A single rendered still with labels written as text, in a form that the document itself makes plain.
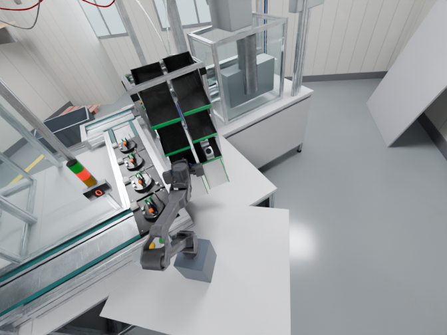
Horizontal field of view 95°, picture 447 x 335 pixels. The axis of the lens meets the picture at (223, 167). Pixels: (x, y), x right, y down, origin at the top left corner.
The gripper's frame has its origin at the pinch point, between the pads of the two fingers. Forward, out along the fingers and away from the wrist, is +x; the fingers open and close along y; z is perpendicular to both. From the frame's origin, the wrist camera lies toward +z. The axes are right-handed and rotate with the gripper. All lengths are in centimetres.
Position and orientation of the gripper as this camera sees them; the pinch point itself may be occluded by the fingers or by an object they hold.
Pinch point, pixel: (183, 168)
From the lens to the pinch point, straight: 101.6
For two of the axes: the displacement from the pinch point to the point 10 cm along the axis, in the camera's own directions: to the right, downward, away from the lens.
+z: -1.5, -8.3, -5.4
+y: -9.7, 2.4, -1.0
